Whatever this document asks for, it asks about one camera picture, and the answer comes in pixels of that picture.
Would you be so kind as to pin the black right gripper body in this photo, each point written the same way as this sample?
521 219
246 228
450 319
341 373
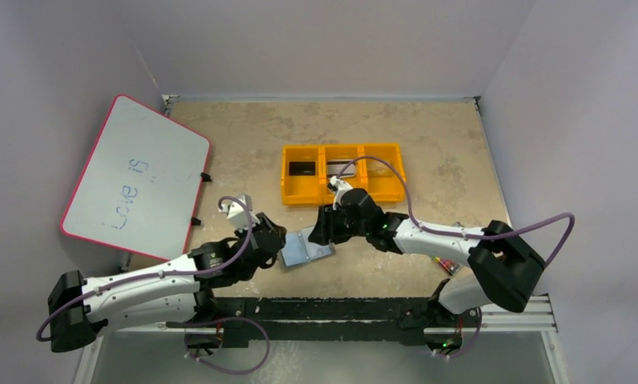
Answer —
328 225

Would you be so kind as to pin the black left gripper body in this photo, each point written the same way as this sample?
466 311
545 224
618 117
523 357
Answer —
263 222

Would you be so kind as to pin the grey leather card holder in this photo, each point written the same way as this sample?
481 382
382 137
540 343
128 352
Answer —
299 251

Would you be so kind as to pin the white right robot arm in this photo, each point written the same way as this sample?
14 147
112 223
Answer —
504 269

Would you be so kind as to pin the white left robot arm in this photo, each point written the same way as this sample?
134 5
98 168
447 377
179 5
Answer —
180 290

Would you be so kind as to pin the beige gold card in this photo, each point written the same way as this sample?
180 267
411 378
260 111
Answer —
376 169

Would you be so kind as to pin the black card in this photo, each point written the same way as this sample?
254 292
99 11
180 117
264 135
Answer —
301 168

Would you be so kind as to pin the yellow right bin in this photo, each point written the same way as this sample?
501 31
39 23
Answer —
382 183

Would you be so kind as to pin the yellow bin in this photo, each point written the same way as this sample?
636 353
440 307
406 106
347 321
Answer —
304 190
336 157
382 183

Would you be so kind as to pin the yellow middle bin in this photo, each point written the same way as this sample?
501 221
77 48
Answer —
336 157

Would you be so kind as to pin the yellow left bin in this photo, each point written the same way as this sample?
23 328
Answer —
304 190

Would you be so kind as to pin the coloured marker pack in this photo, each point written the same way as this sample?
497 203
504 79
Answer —
448 266

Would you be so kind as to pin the pink framed whiteboard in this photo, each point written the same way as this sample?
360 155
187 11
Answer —
139 188

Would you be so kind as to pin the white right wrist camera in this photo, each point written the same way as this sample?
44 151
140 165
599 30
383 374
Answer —
338 187

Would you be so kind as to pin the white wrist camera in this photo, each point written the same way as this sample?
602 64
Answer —
238 211
338 187

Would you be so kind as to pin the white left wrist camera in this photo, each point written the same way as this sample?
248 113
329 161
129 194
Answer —
238 211

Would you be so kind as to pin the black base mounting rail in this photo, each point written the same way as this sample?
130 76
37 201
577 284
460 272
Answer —
409 321

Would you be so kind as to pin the aluminium frame rail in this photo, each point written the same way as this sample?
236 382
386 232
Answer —
506 348

